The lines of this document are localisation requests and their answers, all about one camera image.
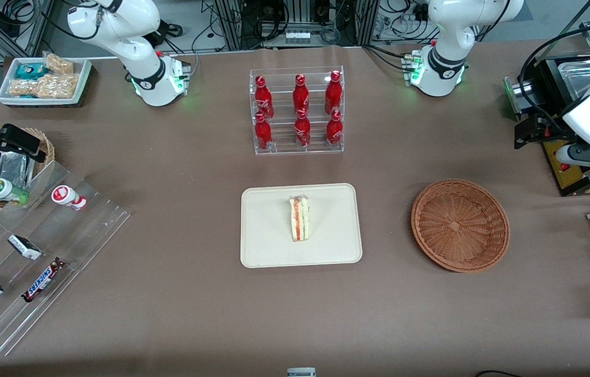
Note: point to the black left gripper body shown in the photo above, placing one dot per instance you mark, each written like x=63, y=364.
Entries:
x=545, y=130

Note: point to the triangular sandwich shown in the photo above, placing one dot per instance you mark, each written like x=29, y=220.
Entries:
x=299, y=220

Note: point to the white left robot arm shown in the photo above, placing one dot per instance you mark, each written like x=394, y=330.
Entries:
x=449, y=31

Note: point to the light tan wicker basket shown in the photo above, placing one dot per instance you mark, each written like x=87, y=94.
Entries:
x=47, y=146

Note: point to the white snack tray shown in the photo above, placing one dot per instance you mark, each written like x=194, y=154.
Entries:
x=84, y=76

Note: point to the brown wicker basket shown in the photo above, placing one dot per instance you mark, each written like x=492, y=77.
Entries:
x=457, y=225

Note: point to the beige plastic tray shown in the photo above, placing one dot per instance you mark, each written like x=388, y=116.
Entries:
x=263, y=225

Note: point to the silver foil pack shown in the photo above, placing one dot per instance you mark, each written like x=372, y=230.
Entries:
x=12, y=168

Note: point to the green white yogurt bottle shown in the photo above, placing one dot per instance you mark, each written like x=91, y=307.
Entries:
x=1, y=188

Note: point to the black metal appliance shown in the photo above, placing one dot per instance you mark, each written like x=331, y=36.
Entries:
x=552, y=78

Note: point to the large rice cracker pack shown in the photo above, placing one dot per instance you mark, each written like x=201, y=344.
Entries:
x=46, y=86

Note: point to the red white yogurt bottle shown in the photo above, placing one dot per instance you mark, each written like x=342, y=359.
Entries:
x=64, y=195

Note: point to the teal snack pack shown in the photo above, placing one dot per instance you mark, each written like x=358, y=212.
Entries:
x=30, y=70

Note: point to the small rice cracker pack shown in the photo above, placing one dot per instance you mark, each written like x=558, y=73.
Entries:
x=59, y=64

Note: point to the clear acrylic stepped shelf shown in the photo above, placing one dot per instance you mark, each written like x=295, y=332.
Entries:
x=90, y=230

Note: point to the Snickers chocolate bar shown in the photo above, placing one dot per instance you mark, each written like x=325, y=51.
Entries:
x=42, y=281

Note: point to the red cola bottle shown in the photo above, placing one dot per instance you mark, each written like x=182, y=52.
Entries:
x=302, y=131
x=263, y=133
x=301, y=97
x=263, y=99
x=334, y=130
x=333, y=94

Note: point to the white power strip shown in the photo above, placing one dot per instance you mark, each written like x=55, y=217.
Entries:
x=297, y=36

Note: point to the clear acrylic bottle rack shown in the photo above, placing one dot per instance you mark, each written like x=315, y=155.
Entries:
x=279, y=78

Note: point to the black equipment rack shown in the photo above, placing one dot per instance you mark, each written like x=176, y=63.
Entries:
x=258, y=21

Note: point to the small white device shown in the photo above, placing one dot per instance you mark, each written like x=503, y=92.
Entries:
x=301, y=373

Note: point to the aluminium frame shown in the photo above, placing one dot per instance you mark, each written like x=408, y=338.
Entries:
x=17, y=26

